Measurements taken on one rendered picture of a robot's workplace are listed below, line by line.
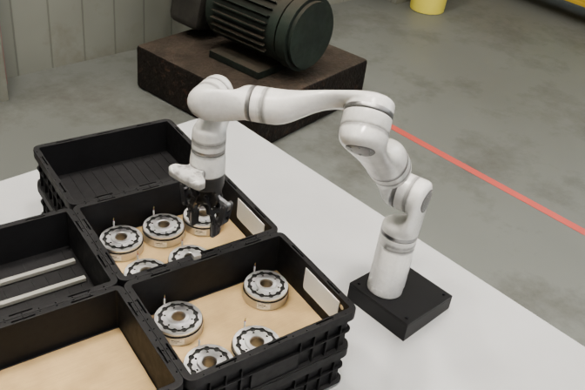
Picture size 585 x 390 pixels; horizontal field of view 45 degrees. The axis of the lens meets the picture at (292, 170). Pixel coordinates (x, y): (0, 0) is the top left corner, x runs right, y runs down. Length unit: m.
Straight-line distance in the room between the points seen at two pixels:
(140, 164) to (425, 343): 0.93
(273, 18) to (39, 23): 1.47
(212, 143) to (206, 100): 0.10
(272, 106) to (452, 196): 2.44
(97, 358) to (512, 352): 0.99
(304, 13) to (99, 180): 1.99
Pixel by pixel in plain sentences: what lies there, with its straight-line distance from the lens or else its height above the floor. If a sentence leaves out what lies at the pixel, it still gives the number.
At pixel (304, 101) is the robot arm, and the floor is 1.35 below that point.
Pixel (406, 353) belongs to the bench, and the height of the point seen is 0.70.
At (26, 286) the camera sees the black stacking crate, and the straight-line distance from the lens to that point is 1.68.
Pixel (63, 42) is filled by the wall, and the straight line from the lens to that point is 4.58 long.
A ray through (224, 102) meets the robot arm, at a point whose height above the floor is 1.32.
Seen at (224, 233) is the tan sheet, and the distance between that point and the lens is 1.80.
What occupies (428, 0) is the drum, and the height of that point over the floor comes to 0.12.
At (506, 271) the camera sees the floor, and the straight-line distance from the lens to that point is 3.28.
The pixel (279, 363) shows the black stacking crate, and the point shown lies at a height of 0.87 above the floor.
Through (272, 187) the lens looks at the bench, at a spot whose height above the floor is 0.70.
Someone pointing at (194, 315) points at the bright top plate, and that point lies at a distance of 1.53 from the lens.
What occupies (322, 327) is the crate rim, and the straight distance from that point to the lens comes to 1.45.
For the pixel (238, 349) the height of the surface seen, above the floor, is 0.86.
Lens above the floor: 1.94
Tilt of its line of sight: 32 degrees down
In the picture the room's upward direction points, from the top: 7 degrees clockwise
